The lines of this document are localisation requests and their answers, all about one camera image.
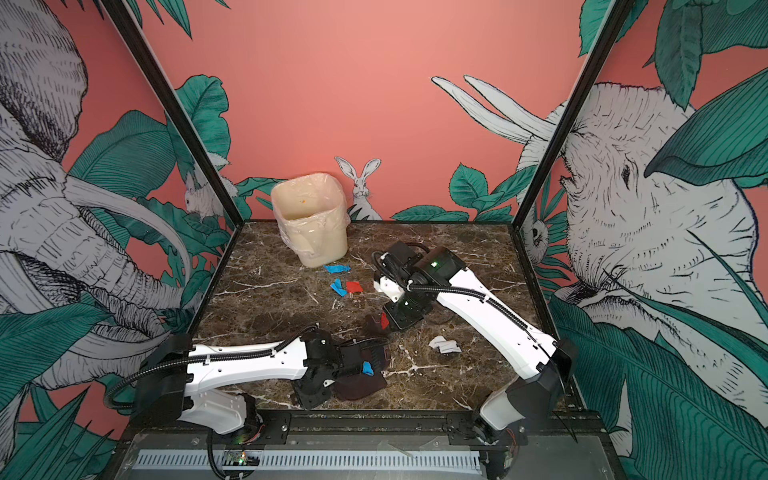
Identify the red paper scrap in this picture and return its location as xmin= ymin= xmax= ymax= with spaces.
xmin=345 ymin=281 xmax=364 ymax=294
xmin=380 ymin=312 xmax=390 ymax=331

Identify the blue paper scrap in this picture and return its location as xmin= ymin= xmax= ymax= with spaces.
xmin=324 ymin=265 xmax=351 ymax=274
xmin=331 ymin=279 xmax=348 ymax=297
xmin=361 ymin=361 xmax=375 ymax=376

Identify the dark brown dustpan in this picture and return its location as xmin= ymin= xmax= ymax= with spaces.
xmin=332 ymin=338 xmax=390 ymax=401

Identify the brown hand brush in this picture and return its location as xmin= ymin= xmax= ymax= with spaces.
xmin=363 ymin=311 xmax=391 ymax=337

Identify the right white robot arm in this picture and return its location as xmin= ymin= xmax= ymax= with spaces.
xmin=372 ymin=242 xmax=578 ymax=445

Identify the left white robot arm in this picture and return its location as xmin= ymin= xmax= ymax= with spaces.
xmin=128 ymin=325 xmax=375 ymax=435

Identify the white crumpled paper scrap lower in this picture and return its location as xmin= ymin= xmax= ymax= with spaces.
xmin=429 ymin=335 xmax=462 ymax=355

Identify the cream bin with plastic liner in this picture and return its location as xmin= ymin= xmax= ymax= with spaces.
xmin=271 ymin=173 xmax=350 ymax=268

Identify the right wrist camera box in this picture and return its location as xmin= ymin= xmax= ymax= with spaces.
xmin=373 ymin=273 xmax=405 ymax=302

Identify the white slotted cable duct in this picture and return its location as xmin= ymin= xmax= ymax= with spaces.
xmin=132 ymin=449 xmax=484 ymax=475

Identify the black front mounting rail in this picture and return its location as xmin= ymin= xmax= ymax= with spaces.
xmin=119 ymin=409 xmax=607 ymax=448

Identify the right black frame post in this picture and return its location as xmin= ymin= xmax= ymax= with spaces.
xmin=512 ymin=0 xmax=634 ymax=231

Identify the black frame post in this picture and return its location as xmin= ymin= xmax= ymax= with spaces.
xmin=512 ymin=0 xmax=634 ymax=231
xmin=100 ymin=0 xmax=245 ymax=231

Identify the left black frame post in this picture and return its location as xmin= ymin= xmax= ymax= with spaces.
xmin=100 ymin=0 xmax=245 ymax=231

